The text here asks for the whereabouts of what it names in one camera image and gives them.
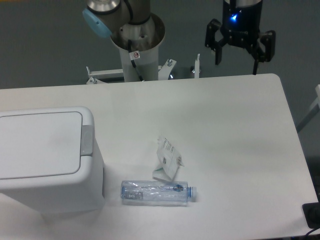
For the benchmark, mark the white frame leg right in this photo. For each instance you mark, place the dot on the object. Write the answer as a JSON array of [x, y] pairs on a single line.
[[312, 111]]

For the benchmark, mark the black power box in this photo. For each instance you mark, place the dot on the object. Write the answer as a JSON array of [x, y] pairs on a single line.
[[312, 214]]

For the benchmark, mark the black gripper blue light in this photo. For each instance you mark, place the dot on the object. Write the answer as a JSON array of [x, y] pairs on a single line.
[[241, 28]]

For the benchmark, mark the clear plastic water bottle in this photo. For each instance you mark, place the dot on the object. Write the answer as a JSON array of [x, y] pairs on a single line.
[[157, 193]]

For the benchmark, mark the crumpled white paper carton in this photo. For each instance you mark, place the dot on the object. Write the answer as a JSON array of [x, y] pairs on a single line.
[[170, 160]]

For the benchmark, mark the white metal base frame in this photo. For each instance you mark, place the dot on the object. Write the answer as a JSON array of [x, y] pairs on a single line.
[[164, 72]]

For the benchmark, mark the white plastic trash can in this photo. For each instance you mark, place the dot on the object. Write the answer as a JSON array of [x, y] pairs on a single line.
[[41, 165]]

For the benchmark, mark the grey trash can push button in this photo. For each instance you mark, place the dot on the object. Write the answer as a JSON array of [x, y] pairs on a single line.
[[87, 140]]

